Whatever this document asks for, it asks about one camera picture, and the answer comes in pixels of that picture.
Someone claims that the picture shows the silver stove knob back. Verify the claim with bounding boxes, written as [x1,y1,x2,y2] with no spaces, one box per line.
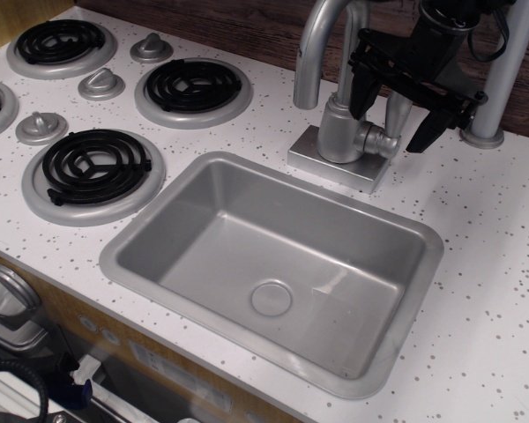
[130,33,174,63]

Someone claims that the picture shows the silver oven door handle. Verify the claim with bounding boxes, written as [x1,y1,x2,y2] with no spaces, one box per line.
[0,321,50,357]

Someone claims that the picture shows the grey support pole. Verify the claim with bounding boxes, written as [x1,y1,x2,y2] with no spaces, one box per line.
[460,1,529,150]

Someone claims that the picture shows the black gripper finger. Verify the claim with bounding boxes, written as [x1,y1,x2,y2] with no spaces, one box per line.
[349,61,383,120]
[407,109,451,153]

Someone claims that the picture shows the grey plastic sink basin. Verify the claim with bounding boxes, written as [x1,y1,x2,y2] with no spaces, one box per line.
[100,152,444,399]

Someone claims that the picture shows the silver stove knob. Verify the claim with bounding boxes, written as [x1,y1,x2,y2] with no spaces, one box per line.
[78,68,125,101]
[130,33,174,63]
[15,112,68,146]

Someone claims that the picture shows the back right stove burner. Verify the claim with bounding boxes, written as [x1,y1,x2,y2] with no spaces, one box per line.
[134,58,252,130]

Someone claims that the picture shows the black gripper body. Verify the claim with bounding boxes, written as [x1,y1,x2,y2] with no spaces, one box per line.
[348,27,487,128]

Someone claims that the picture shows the silver toy faucet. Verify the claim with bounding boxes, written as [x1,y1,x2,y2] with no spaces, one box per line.
[287,0,391,194]

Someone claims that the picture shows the back left stove burner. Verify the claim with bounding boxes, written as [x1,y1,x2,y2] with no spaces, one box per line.
[6,19,117,80]

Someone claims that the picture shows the silver faucet lever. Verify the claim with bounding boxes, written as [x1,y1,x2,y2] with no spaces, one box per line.
[354,91,413,160]

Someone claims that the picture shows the silver stove knob front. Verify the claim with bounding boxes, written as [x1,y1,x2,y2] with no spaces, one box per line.
[15,112,68,146]

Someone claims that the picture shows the silver stove knob middle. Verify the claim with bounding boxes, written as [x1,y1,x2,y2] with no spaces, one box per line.
[78,68,125,101]

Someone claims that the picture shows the front right stove burner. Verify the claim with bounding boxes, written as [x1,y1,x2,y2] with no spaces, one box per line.
[22,129,166,226]

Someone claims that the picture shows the black cable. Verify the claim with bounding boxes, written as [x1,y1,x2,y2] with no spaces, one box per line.
[0,360,49,423]

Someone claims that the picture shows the silver oven dial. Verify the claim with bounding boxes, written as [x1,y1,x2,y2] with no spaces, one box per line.
[0,264,41,330]

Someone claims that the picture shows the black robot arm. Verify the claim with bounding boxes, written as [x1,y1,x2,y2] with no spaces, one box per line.
[349,1,510,152]

